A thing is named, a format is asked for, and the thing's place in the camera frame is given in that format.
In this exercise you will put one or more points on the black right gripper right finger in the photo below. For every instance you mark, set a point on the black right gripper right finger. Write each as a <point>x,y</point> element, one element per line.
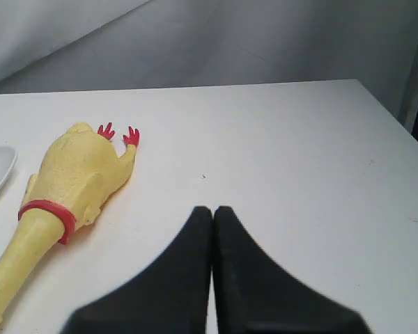
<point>253,294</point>

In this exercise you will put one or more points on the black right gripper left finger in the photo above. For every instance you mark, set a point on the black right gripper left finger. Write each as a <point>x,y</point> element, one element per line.
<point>169,296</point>

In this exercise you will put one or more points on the yellow rubber chicken toy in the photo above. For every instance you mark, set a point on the yellow rubber chicken toy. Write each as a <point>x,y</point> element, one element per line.
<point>79,172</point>

